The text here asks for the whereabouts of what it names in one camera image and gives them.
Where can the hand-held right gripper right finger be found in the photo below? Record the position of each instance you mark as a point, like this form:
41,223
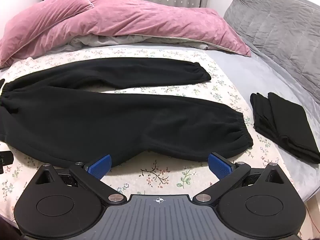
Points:
220,167

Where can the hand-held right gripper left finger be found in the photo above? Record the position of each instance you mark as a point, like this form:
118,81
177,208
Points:
101,166

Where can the black pants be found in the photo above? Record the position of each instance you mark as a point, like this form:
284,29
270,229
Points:
75,125

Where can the floral bed sheet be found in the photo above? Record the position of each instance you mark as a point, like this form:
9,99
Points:
160,175

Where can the folded black clothes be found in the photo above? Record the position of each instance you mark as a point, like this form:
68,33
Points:
282,122

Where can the pink duvet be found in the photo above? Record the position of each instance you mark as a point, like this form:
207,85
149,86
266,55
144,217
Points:
125,17

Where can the grey quilted pillow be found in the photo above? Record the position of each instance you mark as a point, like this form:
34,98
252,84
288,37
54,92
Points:
282,30

